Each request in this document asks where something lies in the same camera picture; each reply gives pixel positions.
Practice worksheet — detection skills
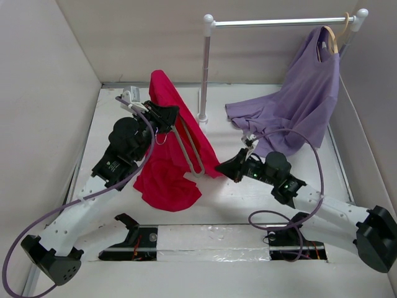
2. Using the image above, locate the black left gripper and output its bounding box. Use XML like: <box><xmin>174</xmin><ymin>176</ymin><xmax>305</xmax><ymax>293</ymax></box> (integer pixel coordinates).
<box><xmin>132</xmin><ymin>100</ymin><xmax>178</xmax><ymax>161</ymax></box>

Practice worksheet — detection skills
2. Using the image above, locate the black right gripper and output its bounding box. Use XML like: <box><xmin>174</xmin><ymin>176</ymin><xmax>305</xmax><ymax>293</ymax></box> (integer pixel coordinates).
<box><xmin>215</xmin><ymin>148</ymin><xmax>277</xmax><ymax>186</ymax></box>

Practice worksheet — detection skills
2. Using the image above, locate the red t-shirt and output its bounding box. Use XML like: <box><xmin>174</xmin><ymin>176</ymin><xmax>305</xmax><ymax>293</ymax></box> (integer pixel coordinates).
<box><xmin>133</xmin><ymin>70</ymin><xmax>221</xmax><ymax>212</ymax></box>

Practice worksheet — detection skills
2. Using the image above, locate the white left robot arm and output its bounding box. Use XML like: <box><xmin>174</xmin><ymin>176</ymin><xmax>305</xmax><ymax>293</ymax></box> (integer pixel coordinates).
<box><xmin>21</xmin><ymin>101</ymin><xmax>179</xmax><ymax>286</ymax></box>

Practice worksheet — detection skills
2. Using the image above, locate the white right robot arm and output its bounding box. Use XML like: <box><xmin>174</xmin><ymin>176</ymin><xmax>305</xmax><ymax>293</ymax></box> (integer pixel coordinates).
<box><xmin>215</xmin><ymin>148</ymin><xmax>396</xmax><ymax>273</ymax></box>

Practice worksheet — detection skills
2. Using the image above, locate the purple t-shirt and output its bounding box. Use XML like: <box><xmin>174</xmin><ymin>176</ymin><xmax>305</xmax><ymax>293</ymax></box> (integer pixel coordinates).
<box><xmin>225</xmin><ymin>26</ymin><xmax>340</xmax><ymax>157</ymax></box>

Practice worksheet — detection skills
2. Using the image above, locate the wooden hanger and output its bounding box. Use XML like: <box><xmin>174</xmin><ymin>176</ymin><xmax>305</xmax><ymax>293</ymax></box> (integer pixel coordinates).
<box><xmin>323</xmin><ymin>12</ymin><xmax>350</xmax><ymax>55</ymax></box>

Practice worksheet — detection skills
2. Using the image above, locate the white metal clothes rack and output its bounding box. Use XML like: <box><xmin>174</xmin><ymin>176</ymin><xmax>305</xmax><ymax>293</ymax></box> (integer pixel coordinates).
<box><xmin>197</xmin><ymin>6</ymin><xmax>369</xmax><ymax>128</ymax></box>

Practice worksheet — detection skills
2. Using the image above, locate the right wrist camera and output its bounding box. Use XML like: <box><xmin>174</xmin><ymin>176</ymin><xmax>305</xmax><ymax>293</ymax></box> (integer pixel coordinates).
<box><xmin>241</xmin><ymin>133</ymin><xmax>258</xmax><ymax>153</ymax></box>

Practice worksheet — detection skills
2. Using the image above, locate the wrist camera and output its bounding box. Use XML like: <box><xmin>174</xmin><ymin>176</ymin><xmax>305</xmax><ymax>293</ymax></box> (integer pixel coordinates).
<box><xmin>120</xmin><ymin>86</ymin><xmax>146</xmax><ymax>112</ymax></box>
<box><xmin>241</xmin><ymin>133</ymin><xmax>258</xmax><ymax>153</ymax></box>

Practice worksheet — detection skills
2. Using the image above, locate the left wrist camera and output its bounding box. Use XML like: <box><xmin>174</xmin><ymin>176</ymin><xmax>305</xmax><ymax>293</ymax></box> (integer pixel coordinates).
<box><xmin>120</xmin><ymin>86</ymin><xmax>146</xmax><ymax>112</ymax></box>

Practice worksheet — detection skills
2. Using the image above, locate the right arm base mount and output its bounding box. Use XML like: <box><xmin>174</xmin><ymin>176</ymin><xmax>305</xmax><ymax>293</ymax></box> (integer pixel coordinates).
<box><xmin>263</xmin><ymin>228</ymin><xmax>327</xmax><ymax>262</ymax></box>

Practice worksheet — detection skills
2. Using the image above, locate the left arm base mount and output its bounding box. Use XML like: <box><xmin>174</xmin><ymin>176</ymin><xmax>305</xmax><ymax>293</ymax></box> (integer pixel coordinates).
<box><xmin>99</xmin><ymin>214</ymin><xmax>158</xmax><ymax>261</ymax></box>

